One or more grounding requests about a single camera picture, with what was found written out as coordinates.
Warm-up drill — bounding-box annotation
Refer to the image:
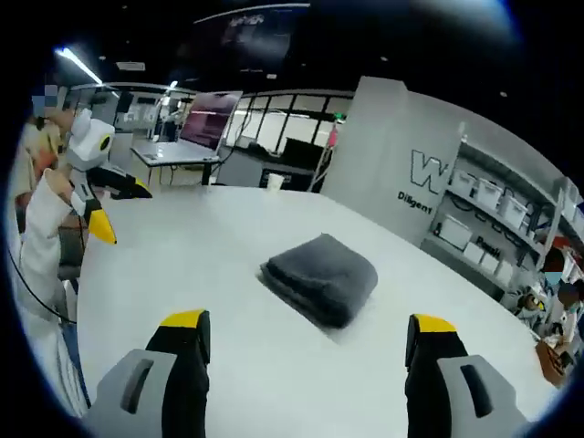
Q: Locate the brown cardboard box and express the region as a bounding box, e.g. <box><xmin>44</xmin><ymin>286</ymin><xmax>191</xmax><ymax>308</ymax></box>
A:
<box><xmin>534</xmin><ymin>336</ymin><xmax>577</xmax><ymax>390</ymax></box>

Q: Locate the white storage box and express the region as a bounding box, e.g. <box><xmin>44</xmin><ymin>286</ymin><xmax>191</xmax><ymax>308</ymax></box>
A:
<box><xmin>438</xmin><ymin>214</ymin><xmax>474</xmax><ymax>251</ymax></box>
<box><xmin>450</xmin><ymin>169</ymin><xmax>481</xmax><ymax>195</ymax></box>
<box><xmin>475</xmin><ymin>178</ymin><xmax>504</xmax><ymax>207</ymax></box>
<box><xmin>496</xmin><ymin>194</ymin><xmax>530</xmax><ymax>230</ymax></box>

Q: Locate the person's left hand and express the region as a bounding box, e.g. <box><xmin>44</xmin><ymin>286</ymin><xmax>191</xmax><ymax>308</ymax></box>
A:
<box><xmin>42</xmin><ymin>167</ymin><xmax>77</xmax><ymax>207</ymax></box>

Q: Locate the black cable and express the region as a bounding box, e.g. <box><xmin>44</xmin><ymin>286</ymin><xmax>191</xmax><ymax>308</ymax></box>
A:
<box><xmin>7</xmin><ymin>244</ymin><xmax>78</xmax><ymax>326</ymax></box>

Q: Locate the large purple display screen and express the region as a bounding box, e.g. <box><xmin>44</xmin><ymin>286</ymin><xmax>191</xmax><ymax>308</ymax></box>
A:
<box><xmin>179</xmin><ymin>90</ymin><xmax>244</xmax><ymax>152</ymax></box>

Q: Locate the dark grey towel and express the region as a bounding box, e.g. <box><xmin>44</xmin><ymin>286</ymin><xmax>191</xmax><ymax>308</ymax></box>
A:
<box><xmin>258</xmin><ymin>232</ymin><xmax>381</xmax><ymax>330</ymax></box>

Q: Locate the grey metal shelf rack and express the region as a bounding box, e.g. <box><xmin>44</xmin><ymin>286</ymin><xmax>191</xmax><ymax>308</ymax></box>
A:
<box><xmin>419</xmin><ymin>131</ymin><xmax>584</xmax><ymax>311</ymax></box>

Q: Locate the black monitor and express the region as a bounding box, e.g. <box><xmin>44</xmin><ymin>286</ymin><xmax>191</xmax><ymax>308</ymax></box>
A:
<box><xmin>282</xmin><ymin>136</ymin><xmax>326</xmax><ymax>171</ymax></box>

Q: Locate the white lettered partition panel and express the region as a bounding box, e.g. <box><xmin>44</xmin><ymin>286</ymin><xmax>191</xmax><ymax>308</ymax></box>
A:
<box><xmin>318</xmin><ymin>75</ymin><xmax>463</xmax><ymax>248</ymax></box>

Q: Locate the ceiling light strip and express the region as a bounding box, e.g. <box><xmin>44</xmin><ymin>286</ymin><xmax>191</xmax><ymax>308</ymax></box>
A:
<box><xmin>55</xmin><ymin>47</ymin><xmax>105</xmax><ymax>87</ymax></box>

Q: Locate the grey office desk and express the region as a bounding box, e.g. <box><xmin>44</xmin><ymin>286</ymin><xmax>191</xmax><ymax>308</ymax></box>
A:
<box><xmin>130</xmin><ymin>140</ymin><xmax>221</xmax><ymax>187</ymax></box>

